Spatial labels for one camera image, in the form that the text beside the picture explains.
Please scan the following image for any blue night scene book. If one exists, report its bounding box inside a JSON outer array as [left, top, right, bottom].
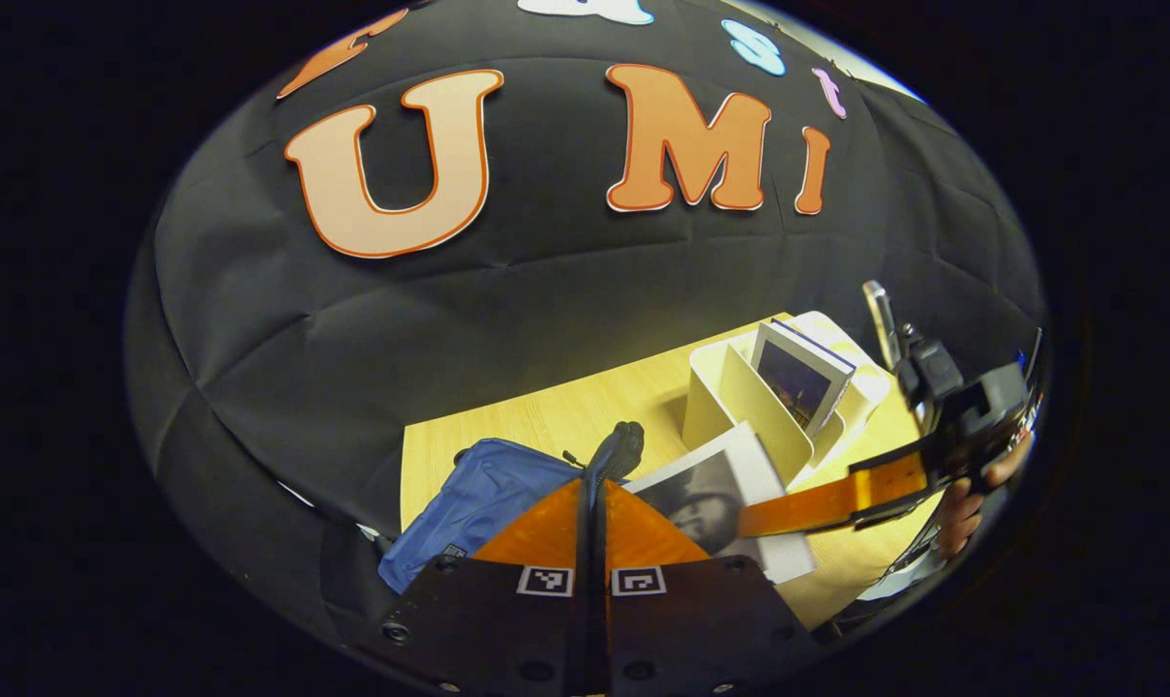
[[749, 319, 856, 439]]

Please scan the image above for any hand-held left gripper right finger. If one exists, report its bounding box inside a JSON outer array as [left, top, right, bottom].
[[594, 479, 823, 697]]

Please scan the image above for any white bookshelf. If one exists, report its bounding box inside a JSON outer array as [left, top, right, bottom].
[[681, 310, 893, 490]]

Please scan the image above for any blue schoolbag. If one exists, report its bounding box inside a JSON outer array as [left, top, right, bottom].
[[378, 421, 645, 593]]

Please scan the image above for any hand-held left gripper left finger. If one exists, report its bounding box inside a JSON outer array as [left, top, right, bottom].
[[357, 474, 595, 697]]

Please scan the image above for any grey portrait cover book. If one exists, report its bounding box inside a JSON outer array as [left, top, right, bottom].
[[623, 421, 818, 587]]

